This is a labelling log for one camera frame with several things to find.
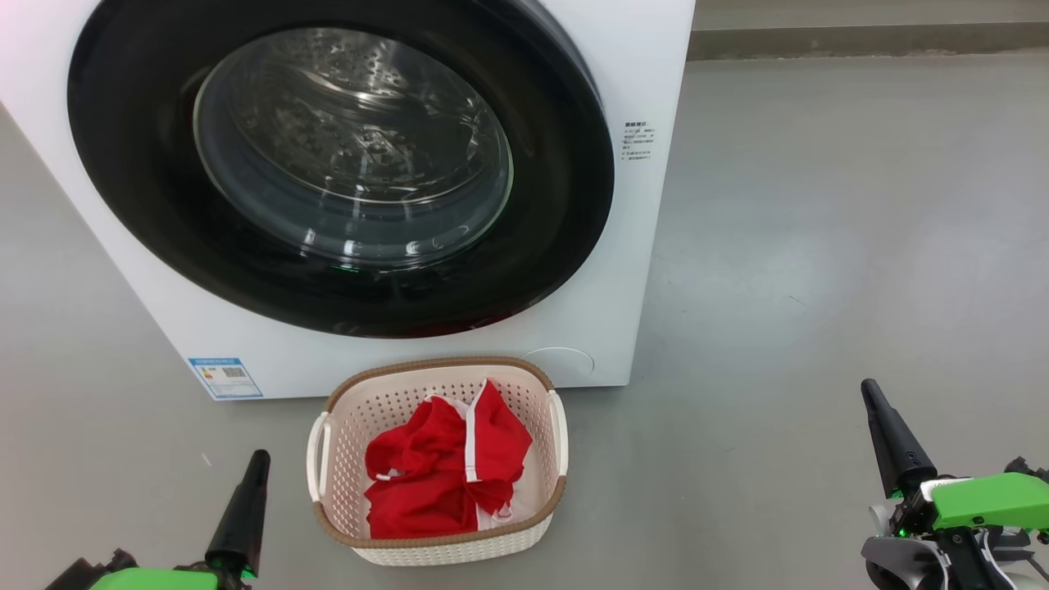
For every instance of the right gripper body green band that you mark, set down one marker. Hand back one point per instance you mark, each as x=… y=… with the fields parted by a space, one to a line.
x=992 y=504

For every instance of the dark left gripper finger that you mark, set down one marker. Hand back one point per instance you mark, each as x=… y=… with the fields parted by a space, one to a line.
x=242 y=524

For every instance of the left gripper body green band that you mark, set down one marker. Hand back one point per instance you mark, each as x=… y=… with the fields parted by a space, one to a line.
x=156 y=580

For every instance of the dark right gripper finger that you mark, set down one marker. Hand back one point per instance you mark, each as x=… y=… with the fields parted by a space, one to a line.
x=897 y=451

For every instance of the red garment with white trim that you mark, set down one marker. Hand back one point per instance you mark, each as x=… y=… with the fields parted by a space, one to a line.
x=426 y=475

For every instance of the dark grey round glass door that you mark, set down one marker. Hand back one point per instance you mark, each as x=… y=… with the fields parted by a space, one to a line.
x=131 y=164

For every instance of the cream perforated laundry basket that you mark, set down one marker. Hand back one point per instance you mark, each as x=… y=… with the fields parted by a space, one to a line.
x=352 y=426

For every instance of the white front-load washing machine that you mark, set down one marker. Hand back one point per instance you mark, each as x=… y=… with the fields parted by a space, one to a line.
x=639 y=270

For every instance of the steel washing drum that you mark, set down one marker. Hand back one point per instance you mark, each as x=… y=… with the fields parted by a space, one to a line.
x=352 y=106

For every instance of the blue energy label sticker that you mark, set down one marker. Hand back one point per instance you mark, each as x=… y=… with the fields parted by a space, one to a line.
x=225 y=378

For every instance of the round filter cover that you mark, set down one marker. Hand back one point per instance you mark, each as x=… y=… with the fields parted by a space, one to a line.
x=559 y=363

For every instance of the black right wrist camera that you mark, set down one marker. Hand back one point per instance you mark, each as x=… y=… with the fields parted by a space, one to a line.
x=1028 y=469

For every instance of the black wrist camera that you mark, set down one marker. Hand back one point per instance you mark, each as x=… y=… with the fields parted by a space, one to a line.
x=1028 y=469
x=70 y=580

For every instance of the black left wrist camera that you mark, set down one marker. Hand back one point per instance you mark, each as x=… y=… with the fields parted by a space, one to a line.
x=70 y=580

